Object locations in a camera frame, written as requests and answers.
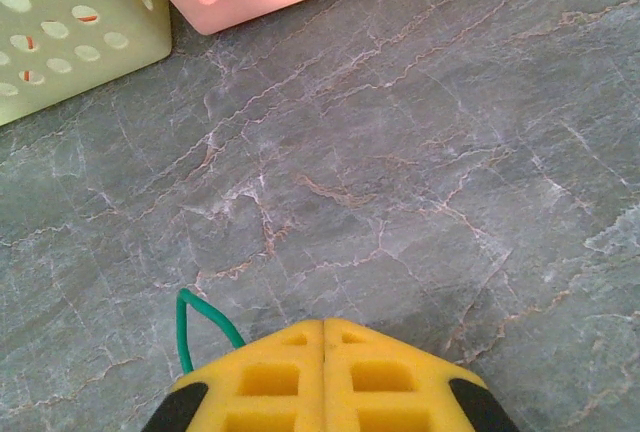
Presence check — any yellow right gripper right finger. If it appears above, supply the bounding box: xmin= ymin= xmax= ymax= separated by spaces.
xmin=323 ymin=317 xmax=522 ymax=432

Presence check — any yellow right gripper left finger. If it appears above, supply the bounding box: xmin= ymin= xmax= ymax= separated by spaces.
xmin=139 ymin=318 xmax=327 ymax=432

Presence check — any green cable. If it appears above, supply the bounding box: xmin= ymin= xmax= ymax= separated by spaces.
xmin=177 ymin=287 xmax=247 ymax=377

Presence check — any orange cable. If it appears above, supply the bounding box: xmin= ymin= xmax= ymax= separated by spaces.
xmin=19 ymin=14 xmax=99 ymax=81

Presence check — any pale green plastic basket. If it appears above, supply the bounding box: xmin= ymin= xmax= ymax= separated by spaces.
xmin=0 ymin=0 xmax=174 ymax=128

